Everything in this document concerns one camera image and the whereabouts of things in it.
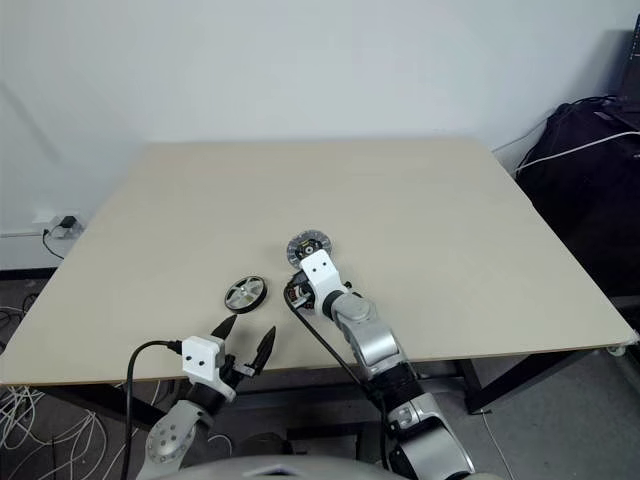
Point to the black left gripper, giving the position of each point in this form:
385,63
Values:
231,369

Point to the black plug adapter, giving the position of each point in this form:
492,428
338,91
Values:
68,221

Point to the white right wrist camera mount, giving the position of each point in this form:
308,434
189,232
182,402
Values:
320,275

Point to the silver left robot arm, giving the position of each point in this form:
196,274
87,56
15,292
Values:
170,435

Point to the round silver motor housing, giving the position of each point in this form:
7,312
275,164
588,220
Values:
307,239

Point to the spoked rotor with black rim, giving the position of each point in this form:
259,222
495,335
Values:
244,294

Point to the black table frame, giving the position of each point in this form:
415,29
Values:
475,385

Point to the grey table corner bracket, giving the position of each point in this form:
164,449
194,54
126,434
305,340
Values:
617,350

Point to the black bag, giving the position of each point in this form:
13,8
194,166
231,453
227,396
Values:
575,200

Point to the grey power socket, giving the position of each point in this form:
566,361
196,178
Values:
56,231

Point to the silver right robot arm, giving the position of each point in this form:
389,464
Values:
370,340

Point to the dark flat block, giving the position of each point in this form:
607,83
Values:
322,440

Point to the dark rounded shape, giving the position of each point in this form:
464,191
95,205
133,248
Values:
262,443

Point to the silver robot torso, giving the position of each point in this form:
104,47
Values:
280,470

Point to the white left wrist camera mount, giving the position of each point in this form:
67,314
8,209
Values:
200,356

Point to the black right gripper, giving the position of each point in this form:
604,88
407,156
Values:
303,296

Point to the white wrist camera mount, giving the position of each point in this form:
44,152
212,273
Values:
200,356
320,275

